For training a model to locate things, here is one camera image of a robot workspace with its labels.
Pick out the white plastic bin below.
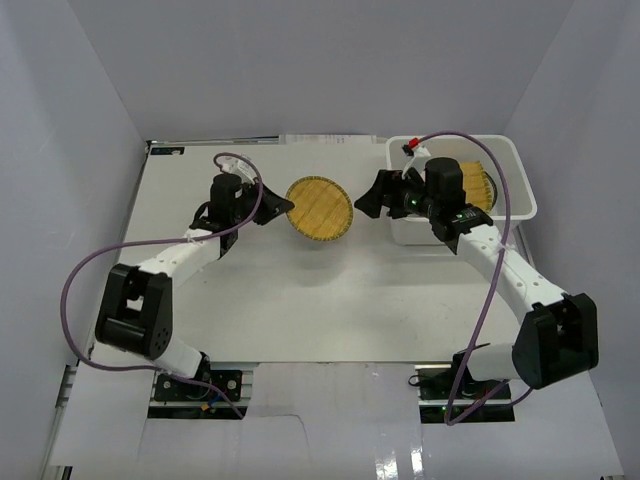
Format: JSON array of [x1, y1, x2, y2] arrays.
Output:
[[385, 135, 537, 230]]

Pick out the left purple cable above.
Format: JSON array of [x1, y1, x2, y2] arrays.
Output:
[[60, 152, 264, 419]]

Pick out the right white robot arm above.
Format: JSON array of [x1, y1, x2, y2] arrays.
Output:
[[354, 157, 599, 399]]

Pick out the dark label sticker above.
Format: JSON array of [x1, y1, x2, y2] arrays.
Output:
[[149, 146, 185, 156]]

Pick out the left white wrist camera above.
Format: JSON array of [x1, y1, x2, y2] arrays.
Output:
[[220, 155, 257, 185]]

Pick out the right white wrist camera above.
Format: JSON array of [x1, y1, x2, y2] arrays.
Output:
[[402, 138, 432, 175]]

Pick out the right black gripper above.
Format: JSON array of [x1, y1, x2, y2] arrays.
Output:
[[355, 169, 440, 221]]

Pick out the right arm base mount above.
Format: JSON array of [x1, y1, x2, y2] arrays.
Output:
[[409, 364, 516, 421]]

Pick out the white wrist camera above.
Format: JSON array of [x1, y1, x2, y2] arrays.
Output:
[[220, 155, 257, 185], [402, 138, 432, 175]]

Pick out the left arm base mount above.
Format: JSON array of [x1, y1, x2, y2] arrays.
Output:
[[147, 369, 250, 420]]

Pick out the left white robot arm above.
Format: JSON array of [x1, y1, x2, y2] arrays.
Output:
[[95, 173, 294, 399]]

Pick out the round woven bamboo tray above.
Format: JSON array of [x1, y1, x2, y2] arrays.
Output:
[[286, 176, 354, 242]]

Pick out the white paper sheets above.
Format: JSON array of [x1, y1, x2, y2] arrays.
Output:
[[279, 134, 378, 145]]

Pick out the fan-shaped woven bamboo tray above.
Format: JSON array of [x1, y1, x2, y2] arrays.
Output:
[[459, 162, 491, 213]]

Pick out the white plate orange sunburst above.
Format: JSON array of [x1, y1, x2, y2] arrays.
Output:
[[484, 172, 499, 211]]

